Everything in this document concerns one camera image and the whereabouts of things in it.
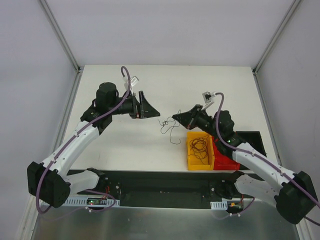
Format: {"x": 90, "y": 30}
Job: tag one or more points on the right white cable duct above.
{"x": 219, "y": 205}

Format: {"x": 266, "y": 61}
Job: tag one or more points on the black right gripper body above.
{"x": 195, "y": 118}

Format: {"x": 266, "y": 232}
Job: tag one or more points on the yellow plastic bin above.
{"x": 200, "y": 153}

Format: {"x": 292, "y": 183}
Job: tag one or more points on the red plastic bin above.
{"x": 221, "y": 162}

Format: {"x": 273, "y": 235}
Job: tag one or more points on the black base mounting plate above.
{"x": 151, "y": 189}

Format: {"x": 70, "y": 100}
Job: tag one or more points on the right aluminium frame post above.
{"x": 277, "y": 34}

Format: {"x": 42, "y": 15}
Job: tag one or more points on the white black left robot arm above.
{"x": 49, "y": 180}

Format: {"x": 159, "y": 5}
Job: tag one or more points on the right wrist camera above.
{"x": 209, "y": 99}

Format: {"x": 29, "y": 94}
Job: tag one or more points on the black plastic bin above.
{"x": 254, "y": 138}

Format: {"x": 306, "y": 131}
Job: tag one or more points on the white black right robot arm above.
{"x": 292, "y": 194}

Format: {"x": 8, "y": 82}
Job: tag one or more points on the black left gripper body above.
{"x": 136, "y": 107}

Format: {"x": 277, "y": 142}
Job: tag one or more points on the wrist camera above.
{"x": 133, "y": 81}
{"x": 209, "y": 99}

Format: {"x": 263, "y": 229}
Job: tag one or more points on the aluminium frame post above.
{"x": 277, "y": 34}
{"x": 59, "y": 34}

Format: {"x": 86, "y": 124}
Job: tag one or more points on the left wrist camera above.
{"x": 133, "y": 81}

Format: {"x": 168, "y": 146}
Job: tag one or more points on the white cable duct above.
{"x": 83, "y": 201}
{"x": 219, "y": 205}

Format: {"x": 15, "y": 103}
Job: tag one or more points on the left white cable duct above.
{"x": 83, "y": 201}

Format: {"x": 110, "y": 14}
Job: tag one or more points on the left aluminium frame post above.
{"x": 59, "y": 34}

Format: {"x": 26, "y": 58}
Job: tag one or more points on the metal front panel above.
{"x": 259, "y": 222}

